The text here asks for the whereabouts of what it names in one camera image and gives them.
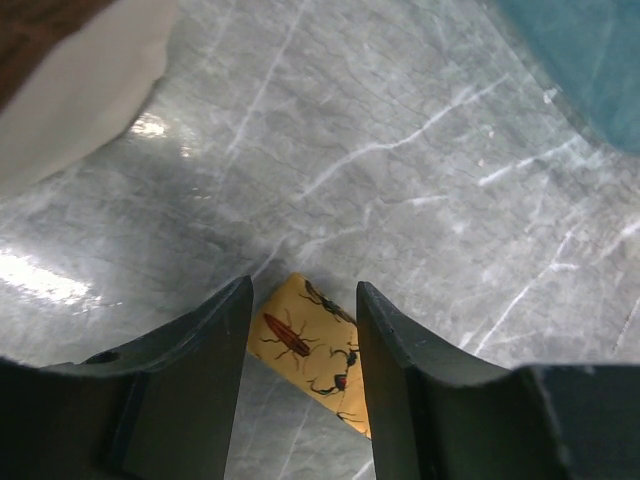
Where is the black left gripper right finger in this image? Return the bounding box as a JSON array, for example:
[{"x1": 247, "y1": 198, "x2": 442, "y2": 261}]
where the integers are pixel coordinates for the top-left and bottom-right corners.
[{"x1": 356, "y1": 282, "x2": 639, "y2": 479}]

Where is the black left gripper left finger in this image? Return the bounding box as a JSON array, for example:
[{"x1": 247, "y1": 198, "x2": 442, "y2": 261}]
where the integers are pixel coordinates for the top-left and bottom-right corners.
[{"x1": 1, "y1": 277, "x2": 254, "y2": 479}]

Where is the yellow beetle print tie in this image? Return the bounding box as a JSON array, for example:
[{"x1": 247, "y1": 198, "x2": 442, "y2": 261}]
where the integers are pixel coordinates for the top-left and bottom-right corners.
[{"x1": 247, "y1": 273, "x2": 371, "y2": 438}]

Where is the brown white rolled cloth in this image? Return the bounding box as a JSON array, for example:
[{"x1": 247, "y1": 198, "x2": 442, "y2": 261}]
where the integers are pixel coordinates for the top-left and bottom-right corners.
[{"x1": 1, "y1": 1, "x2": 178, "y2": 195}]

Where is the teal transparent plastic tub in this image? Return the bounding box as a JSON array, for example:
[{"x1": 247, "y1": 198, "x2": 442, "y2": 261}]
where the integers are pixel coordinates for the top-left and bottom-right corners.
[{"x1": 497, "y1": 1, "x2": 639, "y2": 154}]

